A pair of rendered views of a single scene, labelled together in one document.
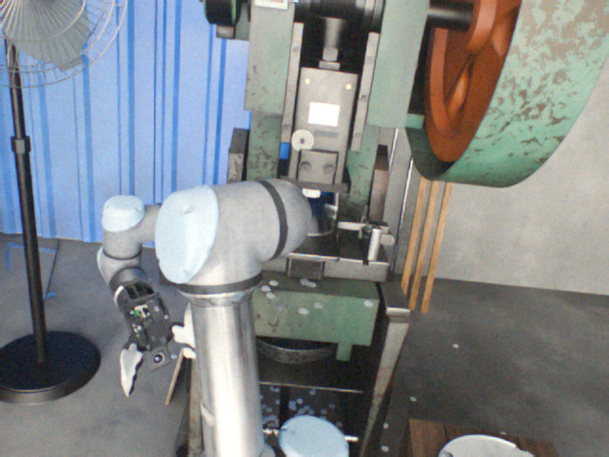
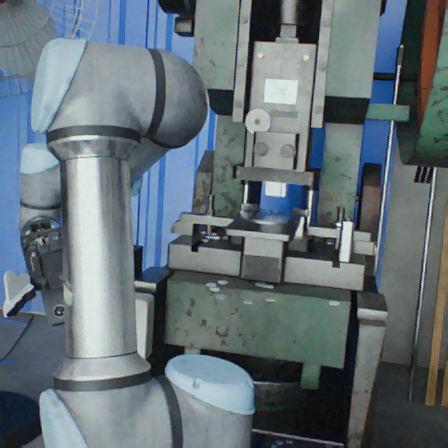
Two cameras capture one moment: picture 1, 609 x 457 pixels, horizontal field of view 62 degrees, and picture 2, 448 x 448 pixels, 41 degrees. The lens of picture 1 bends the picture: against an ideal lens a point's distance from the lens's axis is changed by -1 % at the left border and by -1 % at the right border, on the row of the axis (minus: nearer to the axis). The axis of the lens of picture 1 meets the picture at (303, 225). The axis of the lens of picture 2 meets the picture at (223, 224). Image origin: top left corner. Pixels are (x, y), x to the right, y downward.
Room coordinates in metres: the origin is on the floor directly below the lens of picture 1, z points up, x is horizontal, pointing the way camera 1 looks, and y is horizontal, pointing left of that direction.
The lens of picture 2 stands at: (-0.09, -0.24, 0.99)
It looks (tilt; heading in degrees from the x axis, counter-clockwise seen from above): 10 degrees down; 14
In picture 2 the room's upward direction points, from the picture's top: 4 degrees clockwise
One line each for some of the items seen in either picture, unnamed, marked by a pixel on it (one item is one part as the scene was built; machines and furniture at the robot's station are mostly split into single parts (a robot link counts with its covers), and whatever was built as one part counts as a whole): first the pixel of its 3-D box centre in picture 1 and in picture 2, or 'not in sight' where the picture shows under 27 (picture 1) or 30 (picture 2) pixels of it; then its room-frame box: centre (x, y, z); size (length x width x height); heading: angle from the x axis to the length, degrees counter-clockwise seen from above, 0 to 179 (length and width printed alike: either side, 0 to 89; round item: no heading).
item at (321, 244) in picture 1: (306, 254); (263, 250); (1.19, -0.02, 0.72); 0.25 x 0.14 x 0.14; 3
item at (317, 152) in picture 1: (322, 121); (281, 104); (1.33, -0.01, 1.04); 0.17 x 0.15 x 0.30; 3
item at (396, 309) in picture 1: (374, 291); (368, 335); (1.52, -0.27, 0.45); 0.92 x 0.12 x 0.90; 3
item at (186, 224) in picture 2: not in sight; (206, 214); (1.36, 0.16, 0.76); 0.17 x 0.06 x 0.10; 93
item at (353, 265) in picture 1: (304, 241); (270, 253); (1.37, -0.01, 0.68); 0.45 x 0.30 x 0.06; 93
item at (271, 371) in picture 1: (290, 341); (259, 390); (1.38, -0.01, 0.31); 0.43 x 0.42 x 0.01; 93
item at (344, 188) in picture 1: (312, 179); (277, 178); (1.37, -0.01, 0.86); 0.20 x 0.16 x 0.05; 93
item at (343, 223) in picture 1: (365, 221); (343, 228); (1.38, -0.18, 0.76); 0.17 x 0.06 x 0.10; 93
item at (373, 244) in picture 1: (374, 242); (346, 239); (1.25, -0.19, 0.75); 0.03 x 0.03 x 0.10; 3
